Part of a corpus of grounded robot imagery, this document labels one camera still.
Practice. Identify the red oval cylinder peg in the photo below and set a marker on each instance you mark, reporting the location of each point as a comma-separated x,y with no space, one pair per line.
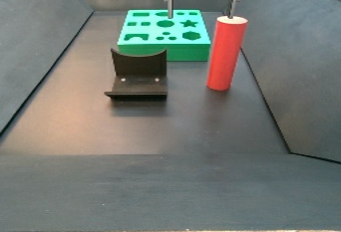
226,43

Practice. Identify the green shape sorter board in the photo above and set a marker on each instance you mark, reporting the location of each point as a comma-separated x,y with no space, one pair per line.
149,32

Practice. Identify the black curved holder stand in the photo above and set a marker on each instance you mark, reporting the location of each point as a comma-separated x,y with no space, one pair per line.
140,76

